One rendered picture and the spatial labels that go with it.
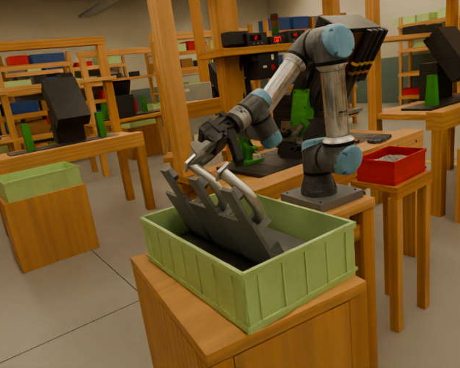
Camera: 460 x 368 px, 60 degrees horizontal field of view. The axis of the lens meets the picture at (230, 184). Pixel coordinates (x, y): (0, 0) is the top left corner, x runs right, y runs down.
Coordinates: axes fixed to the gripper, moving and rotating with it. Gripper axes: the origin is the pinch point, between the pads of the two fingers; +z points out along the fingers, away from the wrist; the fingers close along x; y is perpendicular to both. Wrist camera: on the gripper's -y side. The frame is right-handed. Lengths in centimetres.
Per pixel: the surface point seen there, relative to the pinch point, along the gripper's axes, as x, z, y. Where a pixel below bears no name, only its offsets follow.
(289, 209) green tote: -18.6, -18.3, -28.1
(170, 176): -10.3, 4.0, 6.4
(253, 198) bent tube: 12.6, 1.9, -21.3
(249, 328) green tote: 3.0, 24.7, -41.4
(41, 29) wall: -698, -306, 791
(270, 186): -56, -40, -12
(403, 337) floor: -102, -47, -110
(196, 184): 2.4, 5.1, -5.2
